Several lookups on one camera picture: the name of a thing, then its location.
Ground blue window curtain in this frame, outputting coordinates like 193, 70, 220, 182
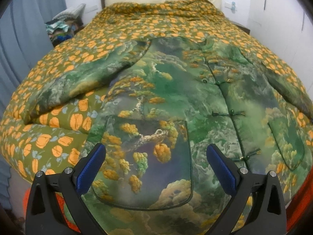
0, 0, 67, 211

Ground striped grey pillow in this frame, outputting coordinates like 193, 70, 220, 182
52, 3, 86, 21

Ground green orange floral quilt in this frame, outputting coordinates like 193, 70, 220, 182
0, 0, 313, 184

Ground wall socket with blue plug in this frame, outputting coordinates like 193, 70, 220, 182
224, 2, 237, 13

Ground white wardrobe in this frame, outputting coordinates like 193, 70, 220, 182
248, 0, 312, 97

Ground orange fleece trousers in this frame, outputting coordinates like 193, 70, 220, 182
22, 168, 312, 232

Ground pile of clothes on nightstand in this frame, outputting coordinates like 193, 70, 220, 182
45, 18, 84, 47

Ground dark wooden right nightstand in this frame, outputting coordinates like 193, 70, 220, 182
231, 21, 250, 34

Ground green landscape print padded jacket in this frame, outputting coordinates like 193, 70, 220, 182
23, 37, 312, 234

